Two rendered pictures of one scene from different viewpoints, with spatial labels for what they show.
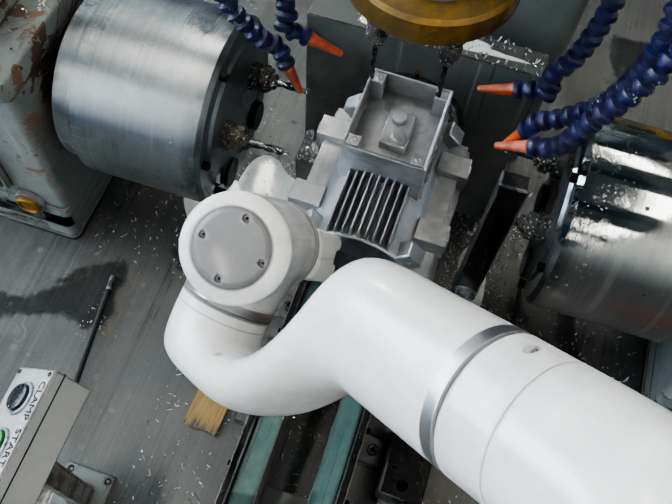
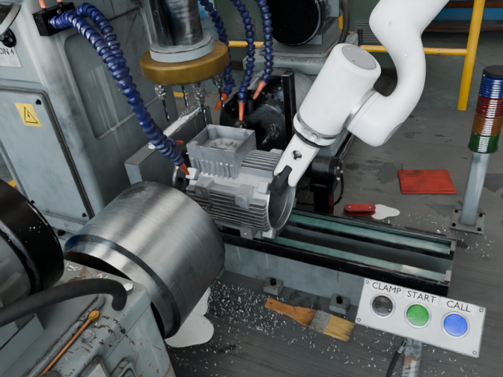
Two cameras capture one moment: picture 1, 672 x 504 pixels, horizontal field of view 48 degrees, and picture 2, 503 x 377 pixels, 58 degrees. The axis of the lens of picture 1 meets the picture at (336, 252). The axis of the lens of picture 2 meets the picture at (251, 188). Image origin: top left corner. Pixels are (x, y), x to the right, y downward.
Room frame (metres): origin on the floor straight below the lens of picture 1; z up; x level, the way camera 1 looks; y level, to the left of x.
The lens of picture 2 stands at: (0.23, 0.78, 1.61)
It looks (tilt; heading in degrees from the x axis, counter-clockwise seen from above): 34 degrees down; 287
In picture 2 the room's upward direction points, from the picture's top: 8 degrees counter-clockwise
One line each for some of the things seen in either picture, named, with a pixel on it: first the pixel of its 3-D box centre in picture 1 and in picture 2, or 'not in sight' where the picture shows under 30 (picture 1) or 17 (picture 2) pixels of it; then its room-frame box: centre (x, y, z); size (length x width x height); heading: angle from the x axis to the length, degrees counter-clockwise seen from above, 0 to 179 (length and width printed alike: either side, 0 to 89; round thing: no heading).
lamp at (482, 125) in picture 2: not in sight; (488, 120); (-0.04, -0.23, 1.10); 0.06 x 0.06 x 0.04
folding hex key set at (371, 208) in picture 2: not in sight; (359, 209); (0.24, -0.25, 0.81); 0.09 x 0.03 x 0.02; 4
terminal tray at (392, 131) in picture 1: (395, 135); (223, 151); (0.54, -0.06, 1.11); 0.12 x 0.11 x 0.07; 166
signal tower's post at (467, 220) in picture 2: not in sight; (480, 154); (-0.04, -0.23, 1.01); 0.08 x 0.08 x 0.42; 77
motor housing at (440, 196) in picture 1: (377, 203); (243, 188); (0.50, -0.05, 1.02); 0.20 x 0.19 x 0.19; 166
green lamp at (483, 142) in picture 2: not in sight; (484, 138); (-0.04, -0.23, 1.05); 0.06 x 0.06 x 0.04
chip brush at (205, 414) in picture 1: (229, 364); (308, 316); (0.34, 0.13, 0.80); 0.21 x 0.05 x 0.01; 164
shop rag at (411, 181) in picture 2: not in sight; (425, 181); (0.05, -0.41, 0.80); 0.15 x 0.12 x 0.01; 4
